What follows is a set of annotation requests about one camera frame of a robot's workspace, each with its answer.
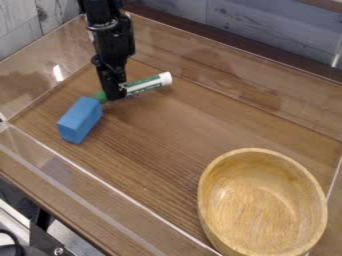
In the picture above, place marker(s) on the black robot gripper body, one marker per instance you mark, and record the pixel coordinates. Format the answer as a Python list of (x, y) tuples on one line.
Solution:
[(109, 27)]

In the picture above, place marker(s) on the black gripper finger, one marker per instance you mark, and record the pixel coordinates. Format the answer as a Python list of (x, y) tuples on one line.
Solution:
[(112, 77)]

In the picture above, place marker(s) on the green Expo marker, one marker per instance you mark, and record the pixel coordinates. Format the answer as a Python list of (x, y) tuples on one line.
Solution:
[(131, 88)]

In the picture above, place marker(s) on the brown wooden bowl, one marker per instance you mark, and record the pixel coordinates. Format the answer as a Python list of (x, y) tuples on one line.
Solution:
[(260, 204)]

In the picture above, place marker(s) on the blue foam block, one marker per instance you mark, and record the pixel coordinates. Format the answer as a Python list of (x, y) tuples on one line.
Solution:
[(79, 119)]

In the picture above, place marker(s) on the black metal table bracket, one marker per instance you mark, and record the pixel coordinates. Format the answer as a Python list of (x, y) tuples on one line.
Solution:
[(41, 240)]

